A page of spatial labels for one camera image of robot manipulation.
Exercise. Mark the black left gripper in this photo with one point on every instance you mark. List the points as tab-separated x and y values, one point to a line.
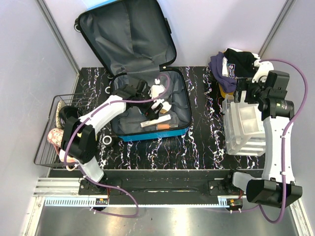
151	114

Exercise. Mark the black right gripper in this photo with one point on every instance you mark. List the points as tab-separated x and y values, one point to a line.
243	84

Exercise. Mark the white cosmetic tube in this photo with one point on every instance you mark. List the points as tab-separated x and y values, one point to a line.
155	121

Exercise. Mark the purple garment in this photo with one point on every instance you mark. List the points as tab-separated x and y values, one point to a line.
225	69

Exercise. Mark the black garment with label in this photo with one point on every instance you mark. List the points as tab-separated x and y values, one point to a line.
242	64

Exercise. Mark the orange plastic basket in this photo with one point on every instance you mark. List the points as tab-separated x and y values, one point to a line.
223	93

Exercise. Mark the white divided organizer tray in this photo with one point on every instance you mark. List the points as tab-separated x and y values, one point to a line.
243	128

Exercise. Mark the blue fish-print suitcase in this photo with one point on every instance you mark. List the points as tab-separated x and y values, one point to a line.
132	40

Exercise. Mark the white pink-tipped bottle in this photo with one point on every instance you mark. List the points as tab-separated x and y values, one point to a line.
156	103

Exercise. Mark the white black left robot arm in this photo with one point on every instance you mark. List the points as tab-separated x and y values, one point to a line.
79	134

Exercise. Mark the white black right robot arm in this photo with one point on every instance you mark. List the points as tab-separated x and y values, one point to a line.
277	117

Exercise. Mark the brown small tube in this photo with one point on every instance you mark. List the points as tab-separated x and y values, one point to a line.
166	126

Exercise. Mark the black bowl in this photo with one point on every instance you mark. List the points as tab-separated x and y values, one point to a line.
66	112

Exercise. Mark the plain pink mug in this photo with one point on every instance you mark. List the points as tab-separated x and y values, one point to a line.
70	163

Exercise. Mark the pink patterned cup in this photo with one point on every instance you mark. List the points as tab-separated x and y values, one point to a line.
55	137

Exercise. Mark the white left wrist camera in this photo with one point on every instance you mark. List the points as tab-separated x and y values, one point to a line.
156	89

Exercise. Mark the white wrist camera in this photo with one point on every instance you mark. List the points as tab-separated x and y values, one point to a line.
156	89
263	69

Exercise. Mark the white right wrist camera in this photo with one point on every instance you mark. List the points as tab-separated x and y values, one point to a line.
263	69

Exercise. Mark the black wire dish rack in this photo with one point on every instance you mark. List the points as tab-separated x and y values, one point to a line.
46	155

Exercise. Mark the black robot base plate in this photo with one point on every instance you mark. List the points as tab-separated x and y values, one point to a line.
205	182

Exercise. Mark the aluminium frame rail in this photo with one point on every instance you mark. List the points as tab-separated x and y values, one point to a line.
57	209

